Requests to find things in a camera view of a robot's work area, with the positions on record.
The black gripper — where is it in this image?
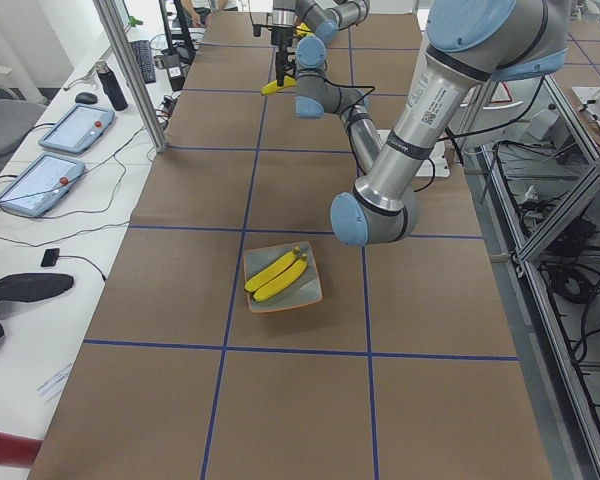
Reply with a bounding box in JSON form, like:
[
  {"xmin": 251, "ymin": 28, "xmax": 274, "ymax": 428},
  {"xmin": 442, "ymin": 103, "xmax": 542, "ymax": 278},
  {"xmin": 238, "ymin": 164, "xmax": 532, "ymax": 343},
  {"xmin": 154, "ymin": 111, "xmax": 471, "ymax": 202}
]
[{"xmin": 271, "ymin": 24, "xmax": 294, "ymax": 86}]

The black water bottle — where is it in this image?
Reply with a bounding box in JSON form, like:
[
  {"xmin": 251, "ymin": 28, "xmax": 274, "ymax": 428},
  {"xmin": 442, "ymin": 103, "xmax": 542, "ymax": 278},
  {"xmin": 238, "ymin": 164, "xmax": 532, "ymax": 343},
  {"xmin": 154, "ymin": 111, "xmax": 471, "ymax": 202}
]
[{"xmin": 95, "ymin": 60, "xmax": 128, "ymax": 111}]

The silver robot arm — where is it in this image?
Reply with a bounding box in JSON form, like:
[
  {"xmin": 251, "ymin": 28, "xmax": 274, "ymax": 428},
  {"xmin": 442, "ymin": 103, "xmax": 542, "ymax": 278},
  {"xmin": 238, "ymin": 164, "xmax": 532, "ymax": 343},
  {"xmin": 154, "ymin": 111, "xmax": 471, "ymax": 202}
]
[
  {"xmin": 270, "ymin": 0, "xmax": 371, "ymax": 87},
  {"xmin": 293, "ymin": 1, "xmax": 571, "ymax": 246}
]

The aluminium frame post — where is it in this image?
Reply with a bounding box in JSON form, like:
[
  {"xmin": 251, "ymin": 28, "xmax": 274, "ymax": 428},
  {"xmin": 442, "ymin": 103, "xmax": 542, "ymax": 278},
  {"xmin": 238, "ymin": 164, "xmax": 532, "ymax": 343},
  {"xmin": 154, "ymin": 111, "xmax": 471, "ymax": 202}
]
[{"xmin": 93, "ymin": 0, "xmax": 167, "ymax": 153}]

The red cylinder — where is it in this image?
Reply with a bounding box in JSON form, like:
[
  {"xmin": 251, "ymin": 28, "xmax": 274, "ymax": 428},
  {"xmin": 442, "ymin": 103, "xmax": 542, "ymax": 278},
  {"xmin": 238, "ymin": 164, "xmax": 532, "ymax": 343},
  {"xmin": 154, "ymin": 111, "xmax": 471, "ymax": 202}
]
[{"xmin": 0, "ymin": 432, "xmax": 42, "ymax": 468}]

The upper blue teach pendant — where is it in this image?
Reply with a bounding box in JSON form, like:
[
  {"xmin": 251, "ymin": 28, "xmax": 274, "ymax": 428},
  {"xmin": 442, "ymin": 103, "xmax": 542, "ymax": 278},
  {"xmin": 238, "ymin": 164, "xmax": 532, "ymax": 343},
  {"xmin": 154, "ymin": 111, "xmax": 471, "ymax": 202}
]
[{"xmin": 38, "ymin": 104, "xmax": 116, "ymax": 155}]

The lower blue teach pendant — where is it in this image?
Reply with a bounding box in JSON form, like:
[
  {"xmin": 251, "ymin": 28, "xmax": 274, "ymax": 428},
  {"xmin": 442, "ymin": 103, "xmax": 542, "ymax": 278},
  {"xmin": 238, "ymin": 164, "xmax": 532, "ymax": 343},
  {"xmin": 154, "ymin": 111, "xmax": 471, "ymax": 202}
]
[{"xmin": 0, "ymin": 153, "xmax": 86, "ymax": 218}]

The yellow banana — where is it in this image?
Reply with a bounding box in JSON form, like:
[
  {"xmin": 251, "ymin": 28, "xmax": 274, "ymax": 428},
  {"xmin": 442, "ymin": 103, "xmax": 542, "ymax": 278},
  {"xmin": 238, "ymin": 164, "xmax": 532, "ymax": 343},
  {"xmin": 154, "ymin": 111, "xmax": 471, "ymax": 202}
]
[
  {"xmin": 260, "ymin": 76, "xmax": 296, "ymax": 96},
  {"xmin": 252, "ymin": 253, "xmax": 308, "ymax": 302},
  {"xmin": 245, "ymin": 247, "xmax": 300, "ymax": 293}
]

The black computer mouse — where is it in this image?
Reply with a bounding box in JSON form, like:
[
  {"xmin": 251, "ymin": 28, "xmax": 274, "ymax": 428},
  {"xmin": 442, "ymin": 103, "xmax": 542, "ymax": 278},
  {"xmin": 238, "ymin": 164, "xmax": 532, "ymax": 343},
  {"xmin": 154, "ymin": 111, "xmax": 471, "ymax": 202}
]
[{"xmin": 75, "ymin": 92, "xmax": 98, "ymax": 105}]

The black jacket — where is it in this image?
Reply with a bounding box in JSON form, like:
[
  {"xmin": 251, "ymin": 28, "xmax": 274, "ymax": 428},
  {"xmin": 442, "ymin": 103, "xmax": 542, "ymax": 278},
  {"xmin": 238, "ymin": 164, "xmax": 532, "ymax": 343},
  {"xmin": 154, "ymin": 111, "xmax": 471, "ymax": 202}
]
[{"xmin": 0, "ymin": 272, "xmax": 75, "ymax": 370}]

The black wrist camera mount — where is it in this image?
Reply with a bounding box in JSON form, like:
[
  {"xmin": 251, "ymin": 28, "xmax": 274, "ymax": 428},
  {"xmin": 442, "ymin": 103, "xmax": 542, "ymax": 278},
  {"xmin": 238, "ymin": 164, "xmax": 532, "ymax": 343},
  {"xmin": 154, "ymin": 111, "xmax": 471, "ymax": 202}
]
[{"xmin": 249, "ymin": 12, "xmax": 272, "ymax": 38}]

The black keyboard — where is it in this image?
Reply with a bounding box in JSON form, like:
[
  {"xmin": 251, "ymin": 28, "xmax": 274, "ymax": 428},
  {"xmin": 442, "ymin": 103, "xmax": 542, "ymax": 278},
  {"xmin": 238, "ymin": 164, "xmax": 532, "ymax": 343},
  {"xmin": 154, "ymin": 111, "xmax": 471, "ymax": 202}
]
[{"xmin": 129, "ymin": 40, "xmax": 156, "ymax": 84}]

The small black device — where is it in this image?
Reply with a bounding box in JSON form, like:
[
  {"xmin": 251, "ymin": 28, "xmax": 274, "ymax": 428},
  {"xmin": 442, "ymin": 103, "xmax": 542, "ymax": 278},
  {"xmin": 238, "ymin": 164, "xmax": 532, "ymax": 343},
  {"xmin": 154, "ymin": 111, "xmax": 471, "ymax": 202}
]
[{"xmin": 40, "ymin": 248, "xmax": 60, "ymax": 268}]

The blue square ceramic plate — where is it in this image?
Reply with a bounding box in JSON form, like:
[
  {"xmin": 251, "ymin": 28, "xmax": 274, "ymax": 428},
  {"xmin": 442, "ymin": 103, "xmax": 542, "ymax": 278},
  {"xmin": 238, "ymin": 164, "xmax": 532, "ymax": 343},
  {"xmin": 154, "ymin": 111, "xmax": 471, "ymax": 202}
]
[{"xmin": 243, "ymin": 241, "xmax": 323, "ymax": 314}]

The blue teach pendant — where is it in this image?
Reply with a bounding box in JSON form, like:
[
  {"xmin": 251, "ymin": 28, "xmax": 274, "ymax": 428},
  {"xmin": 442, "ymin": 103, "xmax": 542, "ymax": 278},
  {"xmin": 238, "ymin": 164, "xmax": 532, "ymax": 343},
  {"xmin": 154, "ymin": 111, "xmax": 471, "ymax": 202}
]
[
  {"xmin": 0, "ymin": 153, "xmax": 86, "ymax": 218},
  {"xmin": 38, "ymin": 104, "xmax": 116, "ymax": 155}
]

